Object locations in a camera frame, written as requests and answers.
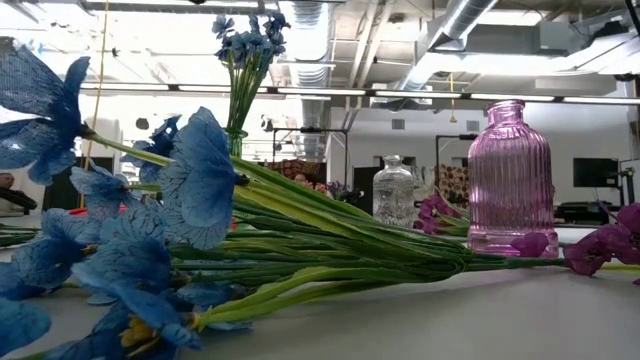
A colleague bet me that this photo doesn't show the purple artificial flower bunch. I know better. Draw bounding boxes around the purple artificial flower bunch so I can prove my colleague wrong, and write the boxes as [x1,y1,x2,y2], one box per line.
[0,222,41,249]
[413,192,472,237]
[509,202,640,286]

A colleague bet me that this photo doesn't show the clear glass vase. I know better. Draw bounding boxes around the clear glass vase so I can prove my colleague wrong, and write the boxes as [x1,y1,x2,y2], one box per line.
[372,153,417,230]

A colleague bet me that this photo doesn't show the green glass vase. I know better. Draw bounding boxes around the green glass vase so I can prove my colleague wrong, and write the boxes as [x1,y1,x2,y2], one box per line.
[223,128,250,159]

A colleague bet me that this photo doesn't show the pink ribbed glass vase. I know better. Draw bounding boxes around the pink ribbed glass vase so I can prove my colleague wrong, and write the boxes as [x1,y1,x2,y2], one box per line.
[467,98,560,260]

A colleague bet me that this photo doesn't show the mandala pattern tapestry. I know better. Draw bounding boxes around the mandala pattern tapestry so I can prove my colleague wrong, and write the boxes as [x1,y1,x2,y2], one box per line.
[264,158,327,195]

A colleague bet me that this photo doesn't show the long ceiling light strip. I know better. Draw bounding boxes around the long ceiling light strip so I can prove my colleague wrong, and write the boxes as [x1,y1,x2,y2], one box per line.
[79,82,640,106]

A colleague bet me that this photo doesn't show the spotted pattern tapestry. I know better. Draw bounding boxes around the spotted pattern tapestry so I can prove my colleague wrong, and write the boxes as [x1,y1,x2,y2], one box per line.
[438,163,471,202]

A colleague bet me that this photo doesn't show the yellow hanging pendant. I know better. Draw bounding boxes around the yellow hanging pendant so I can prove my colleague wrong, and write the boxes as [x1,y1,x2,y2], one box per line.
[448,72,458,124]

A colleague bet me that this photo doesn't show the white pillar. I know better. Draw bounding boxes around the white pillar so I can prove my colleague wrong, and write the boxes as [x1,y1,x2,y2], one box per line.
[91,117,124,162]

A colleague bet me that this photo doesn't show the black partition panel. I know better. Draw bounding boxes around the black partition panel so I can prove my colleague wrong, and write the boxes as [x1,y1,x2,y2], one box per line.
[42,169,84,211]

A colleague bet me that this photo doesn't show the black desk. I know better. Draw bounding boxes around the black desk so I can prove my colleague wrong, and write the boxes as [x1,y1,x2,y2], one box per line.
[554,201,624,226]

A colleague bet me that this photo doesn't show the black monitor stand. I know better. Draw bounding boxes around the black monitor stand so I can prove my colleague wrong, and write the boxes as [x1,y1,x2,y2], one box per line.
[607,166,639,206]

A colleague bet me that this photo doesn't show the black rig frame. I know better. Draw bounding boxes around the black rig frame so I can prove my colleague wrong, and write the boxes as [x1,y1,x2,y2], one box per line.
[272,127,350,176]
[434,133,479,194]

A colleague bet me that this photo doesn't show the ribbed silver ventilation duct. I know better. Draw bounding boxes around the ribbed silver ventilation duct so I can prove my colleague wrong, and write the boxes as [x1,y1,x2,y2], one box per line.
[287,0,335,161]

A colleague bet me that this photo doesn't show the grey rectangular air duct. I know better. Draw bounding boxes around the grey rectangular air duct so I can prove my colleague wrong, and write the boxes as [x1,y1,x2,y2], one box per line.
[464,22,571,56]

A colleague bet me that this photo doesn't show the yellow hanging cord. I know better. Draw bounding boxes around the yellow hanging cord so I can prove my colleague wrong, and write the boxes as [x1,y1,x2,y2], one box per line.
[79,0,110,209]

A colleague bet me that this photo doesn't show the black wall monitor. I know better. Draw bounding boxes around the black wall monitor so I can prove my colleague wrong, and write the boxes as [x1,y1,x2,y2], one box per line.
[573,157,620,189]

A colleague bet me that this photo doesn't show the black curved hose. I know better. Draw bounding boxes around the black curved hose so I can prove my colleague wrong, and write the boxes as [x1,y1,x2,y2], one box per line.
[0,187,39,211]

